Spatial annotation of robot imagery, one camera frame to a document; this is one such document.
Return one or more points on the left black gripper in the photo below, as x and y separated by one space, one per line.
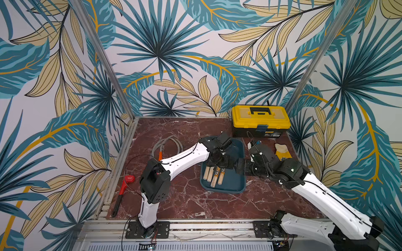
225 163

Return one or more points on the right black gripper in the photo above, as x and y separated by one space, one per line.
248 166

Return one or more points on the blue blade wooden sickle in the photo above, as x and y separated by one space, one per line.
210 174

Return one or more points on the wooden sickle grey blade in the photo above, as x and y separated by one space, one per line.
206 173

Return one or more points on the teal plastic tray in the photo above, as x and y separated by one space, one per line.
233 183

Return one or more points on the wooden sickle yellow label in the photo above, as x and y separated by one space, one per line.
215 177

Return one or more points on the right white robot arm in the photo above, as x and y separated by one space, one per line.
348 229

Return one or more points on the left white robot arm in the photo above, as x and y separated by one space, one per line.
156 178

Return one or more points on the yellow work glove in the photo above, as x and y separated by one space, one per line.
282 151

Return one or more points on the yellow black toolbox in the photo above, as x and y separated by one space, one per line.
259 121

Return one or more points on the orange handle sickle far left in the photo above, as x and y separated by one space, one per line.
157 150

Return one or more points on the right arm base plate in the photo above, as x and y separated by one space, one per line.
270 230

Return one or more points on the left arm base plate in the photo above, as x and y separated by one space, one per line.
147 229

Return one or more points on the front aluminium rail frame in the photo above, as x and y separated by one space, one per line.
199 235

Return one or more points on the right aluminium corner post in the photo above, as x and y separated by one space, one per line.
328 39

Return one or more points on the aluminium corner post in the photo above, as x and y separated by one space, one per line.
98 48
328 39

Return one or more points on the left aluminium corner post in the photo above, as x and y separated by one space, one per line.
98 48

